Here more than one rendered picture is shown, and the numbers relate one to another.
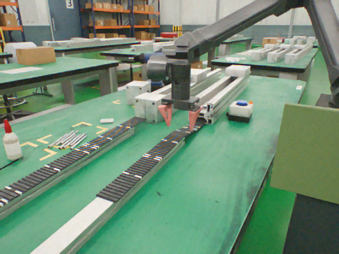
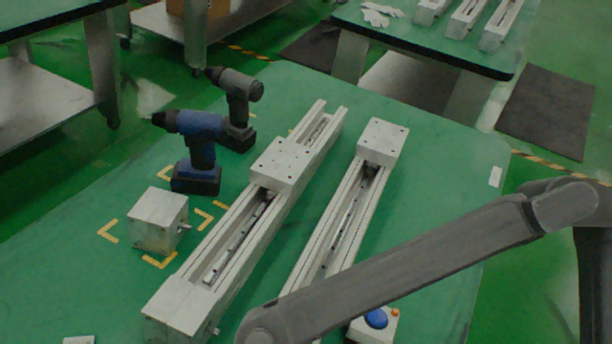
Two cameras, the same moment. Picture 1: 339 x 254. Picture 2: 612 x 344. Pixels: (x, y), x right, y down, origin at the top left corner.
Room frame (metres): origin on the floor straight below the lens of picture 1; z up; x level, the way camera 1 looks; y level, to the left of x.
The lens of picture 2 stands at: (0.51, 0.01, 1.54)
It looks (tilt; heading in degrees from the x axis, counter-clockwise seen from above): 41 degrees down; 350
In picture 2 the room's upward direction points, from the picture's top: 11 degrees clockwise
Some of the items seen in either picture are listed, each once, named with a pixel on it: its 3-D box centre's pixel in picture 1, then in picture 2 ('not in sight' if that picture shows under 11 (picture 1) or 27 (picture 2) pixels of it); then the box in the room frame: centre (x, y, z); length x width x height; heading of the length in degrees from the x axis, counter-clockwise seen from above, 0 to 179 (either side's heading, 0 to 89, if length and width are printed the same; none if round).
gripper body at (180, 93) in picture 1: (180, 91); not in sight; (0.75, -0.04, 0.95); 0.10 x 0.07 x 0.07; 64
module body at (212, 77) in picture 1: (192, 86); (280, 184); (1.36, -0.13, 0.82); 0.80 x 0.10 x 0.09; 154
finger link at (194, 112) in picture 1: (187, 115); not in sight; (0.73, -0.06, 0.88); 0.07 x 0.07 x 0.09; 64
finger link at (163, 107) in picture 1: (172, 113); not in sight; (0.76, -0.01, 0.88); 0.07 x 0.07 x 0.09; 64
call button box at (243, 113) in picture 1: (238, 110); (367, 325); (0.97, -0.28, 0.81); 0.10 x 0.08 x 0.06; 64
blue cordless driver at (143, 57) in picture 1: (148, 73); (185, 150); (1.38, 0.11, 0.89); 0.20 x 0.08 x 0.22; 87
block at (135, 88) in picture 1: (140, 93); (164, 223); (1.20, 0.13, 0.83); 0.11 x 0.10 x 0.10; 73
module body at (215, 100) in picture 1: (226, 90); (350, 211); (1.28, -0.30, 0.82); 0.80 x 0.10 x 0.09; 154
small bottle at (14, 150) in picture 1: (10, 138); not in sight; (0.64, 0.44, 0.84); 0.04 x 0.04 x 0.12
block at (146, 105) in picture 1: (154, 108); (187, 321); (0.96, 0.06, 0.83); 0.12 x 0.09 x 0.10; 64
